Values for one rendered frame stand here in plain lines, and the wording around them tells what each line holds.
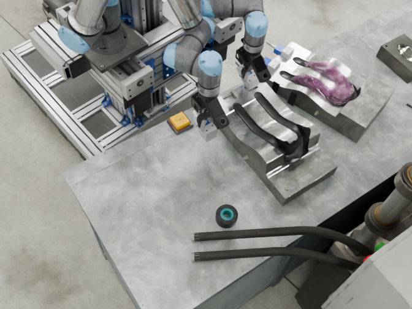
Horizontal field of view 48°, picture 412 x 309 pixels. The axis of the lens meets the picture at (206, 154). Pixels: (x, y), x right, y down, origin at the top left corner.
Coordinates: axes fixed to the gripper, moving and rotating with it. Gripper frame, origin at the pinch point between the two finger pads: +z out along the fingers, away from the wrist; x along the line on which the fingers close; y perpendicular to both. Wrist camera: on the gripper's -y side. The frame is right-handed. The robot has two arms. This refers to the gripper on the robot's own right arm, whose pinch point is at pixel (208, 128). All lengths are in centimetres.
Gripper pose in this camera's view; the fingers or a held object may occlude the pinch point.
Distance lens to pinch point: 173.5
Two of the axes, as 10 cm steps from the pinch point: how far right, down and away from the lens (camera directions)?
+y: -5.6, -7.2, 4.2
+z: -0.5, 5.3, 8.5
